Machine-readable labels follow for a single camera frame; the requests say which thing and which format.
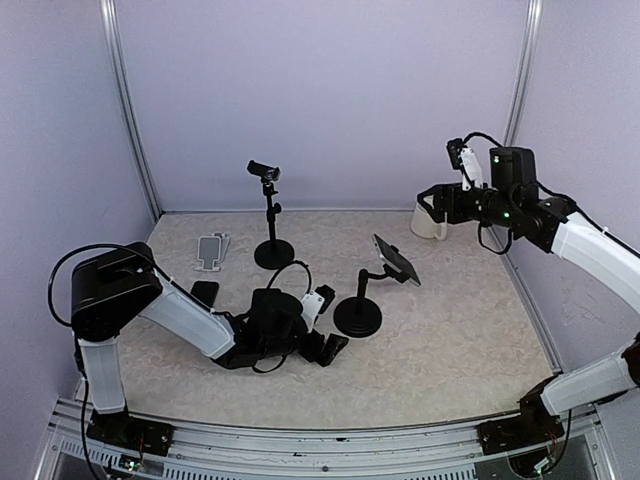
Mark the left aluminium frame post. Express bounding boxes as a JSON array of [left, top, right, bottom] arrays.
[[99, 0, 163, 223]]

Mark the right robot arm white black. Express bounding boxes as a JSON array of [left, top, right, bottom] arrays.
[[417, 139, 639, 444]]

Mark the right aluminium frame post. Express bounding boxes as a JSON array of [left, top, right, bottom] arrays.
[[503, 0, 544, 145]]

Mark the white ceramic mug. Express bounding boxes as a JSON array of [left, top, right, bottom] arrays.
[[410, 203, 447, 241]]

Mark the short bent black phone stand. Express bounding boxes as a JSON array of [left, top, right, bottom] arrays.
[[333, 264, 409, 338]]

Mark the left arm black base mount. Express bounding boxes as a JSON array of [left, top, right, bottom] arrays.
[[87, 409, 174, 457]]

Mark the blue phone black screen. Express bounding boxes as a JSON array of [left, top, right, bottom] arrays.
[[190, 280, 220, 308]]

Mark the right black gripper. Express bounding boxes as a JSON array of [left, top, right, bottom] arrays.
[[417, 181, 518, 227]]

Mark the aluminium frame post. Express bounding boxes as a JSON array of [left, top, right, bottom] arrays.
[[99, 0, 163, 223], [503, 0, 544, 145]]

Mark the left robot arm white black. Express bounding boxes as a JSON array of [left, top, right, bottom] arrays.
[[53, 242, 349, 445]]

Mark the front aluminium frame rail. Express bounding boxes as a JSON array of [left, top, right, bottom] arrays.
[[34, 394, 621, 480]]

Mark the grey folding phone stand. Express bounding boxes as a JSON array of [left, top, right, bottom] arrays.
[[195, 232, 231, 272]]

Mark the tall black phone stand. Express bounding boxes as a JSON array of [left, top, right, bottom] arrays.
[[247, 159, 295, 270]]

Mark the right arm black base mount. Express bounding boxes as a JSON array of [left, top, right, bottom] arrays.
[[477, 391, 565, 455]]

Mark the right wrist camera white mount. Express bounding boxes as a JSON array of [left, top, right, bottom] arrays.
[[446, 138, 484, 191]]

